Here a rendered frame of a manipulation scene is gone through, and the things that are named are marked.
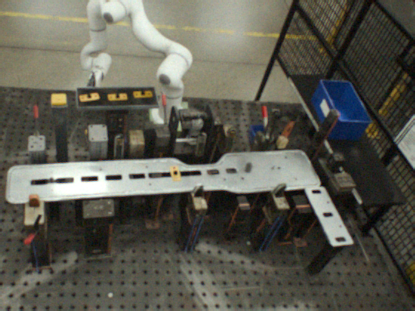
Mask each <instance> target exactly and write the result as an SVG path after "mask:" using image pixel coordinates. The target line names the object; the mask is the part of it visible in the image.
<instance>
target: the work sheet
mask: <svg viewBox="0 0 415 311"><path fill-rule="evenodd" d="M414 118H415V111H413V113H412V115H411V117H410V118H409V119H408V120H407V121H406V122H405V124H403V125H402V127H401V129H400V131H399V132H398V133H397V134H396V135H395V137H394V138H392V142H393V144H395V146H396V148H397V149H398V150H399V151H400V153H401V154H402V157H403V158H405V160H406V161H407V162H408V164H409V165H410V167H411V168H412V170H413V172H414V173H415V124H414V125H413V126H412V128H411V129H410V130H409V127H410V126H411V125H412V124H413V123H414V122H415V120H413V119H414ZM412 120H413V122H412V123H411V121H412ZM410 123H411V125H410V126H409V127H408V129H407V130H406V131H405V129H406V127H407V126H408V125H409V124H410ZM408 130H409V132H408V133H407V135H406V136H405V137H404V138H403V139H402V140H401V141H400V143H399V145H398V146H397V143H398V141H399V140H400V139H401V137H403V135H404V134H406V132H407V131H408ZM403 131H405V133H403V134H402V132H403ZM401 134H402V136H401V137H400V138H399V136H400V135H401ZM398 138H399V140H398V141H397V143H396V140H397V139H398Z"/></svg>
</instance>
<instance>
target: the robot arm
mask: <svg viewBox="0 0 415 311"><path fill-rule="evenodd" d="M127 15H129V17H130V20H131V23H132V31H133V34H134V36H135V37H136V38H137V40H138V41H139V42H140V43H142V44H143V45H144V46H145V47H146V48H147V49H149V50H150V51H153V52H160V53H163V54H164V56H166V57H167V58H166V59H165V60H164V61H163V63H162V64H161V66H160V67H159V69H158V72H157V73H156V79H158V81H159V82H160V83H161V84H162V86H161V93H160V100H159V103H160V108H159V109H152V113H151V115H152V118H153V120H154V121H155V122H156V123H164V117H165V116H164V107H163V106H162V96H163V95H164V94H165V95H166V102H167V106H166V112H167V119H168V121H169V117H170V110H171V107H172V105H176V106H177V108H178V110H179V109H182V108H181V102H182V94H183V89H184V85H183V82H182V80H181V78H182V76H183V75H184V74H185V73H186V71H187V69H188V68H189V66H190V65H191V64H192V62H193V57H192V54H190V52H189V51H188V50H187V49H186V48H185V47H183V46H182V45H180V44H177V43H176V42H172V41H170V40H168V39H167V38H165V37H164V36H163V35H162V34H161V33H160V32H159V31H158V30H156V29H155V28H154V27H153V25H152V24H151V23H150V22H149V20H148V19H147V16H146V15H145V9H144V6H143V3H142V0H111V1H109V2H106V1H105V0H90V1H89V2H88V4H87V20H88V26H89V33H90V42H89V43H88V44H87V45H86V46H85V47H84V48H83V50H82V52H81V63H82V68H83V69H84V70H89V71H90V74H91V76H90V77H89V80H88V82H87V84H86V87H99V85H100V83H101V80H103V79H104V77H105V75H107V72H108V70H109V67H110V65H111V62H112V59H111V57H110V55H109V54H107V53H100V54H99V55H98V58H91V56H89V53H92V52H95V51H100V50H104V49H105V48H106V47H107V44H108V43H107V31H106V23H107V24H115V23H117V22H119V21H121V20H122V19H123V18H124V17H125V16H127Z"/></svg>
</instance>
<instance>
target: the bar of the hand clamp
mask: <svg viewBox="0 0 415 311"><path fill-rule="evenodd" d="M280 118H281V116H280V112H279V110H274V109H272V110H270V114H269V116H268V121H267V124H266V127H265V131H264V136H265V139H266V136H267V134H268V133H269V134H268V135H269V138H268V141H270V139H271V136H273V132H274V130H275V127H276V123H277V120H279V119H280ZM264 141H265V140H264Z"/></svg>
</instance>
